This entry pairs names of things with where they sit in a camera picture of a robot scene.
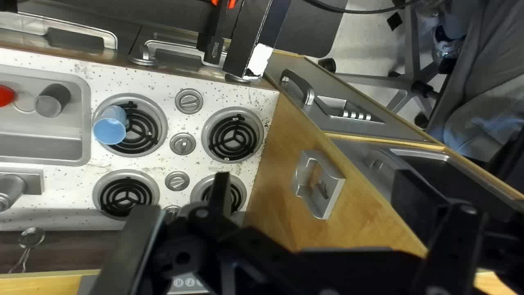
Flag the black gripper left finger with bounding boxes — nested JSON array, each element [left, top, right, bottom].
[[89, 205, 168, 295]]

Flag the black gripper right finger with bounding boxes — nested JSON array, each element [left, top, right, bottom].
[[415, 205, 487, 295]]

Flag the grey toy sink basin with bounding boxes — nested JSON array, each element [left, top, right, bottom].
[[0, 64, 92, 166]]

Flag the dark grey plastic cup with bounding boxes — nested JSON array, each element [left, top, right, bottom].
[[33, 82, 74, 120]]

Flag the black coil toy burner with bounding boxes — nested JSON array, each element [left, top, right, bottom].
[[202, 107, 268, 164], [191, 174, 251, 217], [92, 95, 169, 159], [92, 169, 163, 220]]

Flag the grey toy faucet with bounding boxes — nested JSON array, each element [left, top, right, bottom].
[[0, 171, 45, 215]]

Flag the seated robot operator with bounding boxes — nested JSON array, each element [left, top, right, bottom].
[[425, 0, 524, 182]]

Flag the wooden toy kitchen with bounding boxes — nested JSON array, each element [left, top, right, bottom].
[[0, 10, 524, 295]]

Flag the grey metal stand legs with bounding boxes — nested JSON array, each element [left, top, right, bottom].
[[327, 0, 456, 130]]

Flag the red toy ball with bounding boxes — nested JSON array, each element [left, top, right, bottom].
[[0, 84, 20, 110]]

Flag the grey wall hook plate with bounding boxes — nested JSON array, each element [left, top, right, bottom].
[[294, 150, 348, 222]]

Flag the grey tower door with handle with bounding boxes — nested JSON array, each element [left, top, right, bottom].
[[277, 68, 440, 145]]

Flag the grey oven door handle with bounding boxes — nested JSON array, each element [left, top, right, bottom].
[[130, 38, 220, 71]]

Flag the grey cabinet door handle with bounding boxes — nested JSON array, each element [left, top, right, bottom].
[[43, 27, 120, 56]]

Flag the black clamp with orange handle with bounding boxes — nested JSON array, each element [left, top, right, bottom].
[[196, 0, 276, 79]]

